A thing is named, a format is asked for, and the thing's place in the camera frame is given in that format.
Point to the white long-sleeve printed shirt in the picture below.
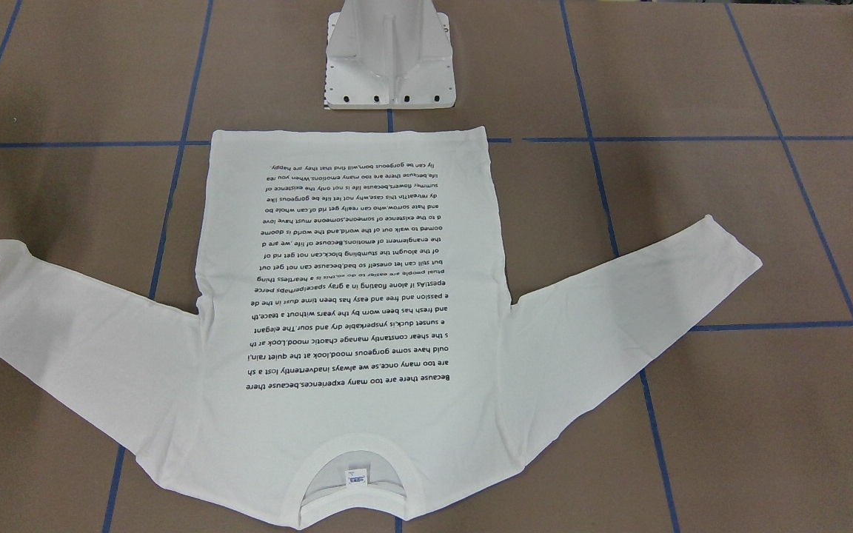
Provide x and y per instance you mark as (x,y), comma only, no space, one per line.
(355,343)

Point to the white camera mast base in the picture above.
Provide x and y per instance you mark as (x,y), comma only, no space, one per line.
(389,55)

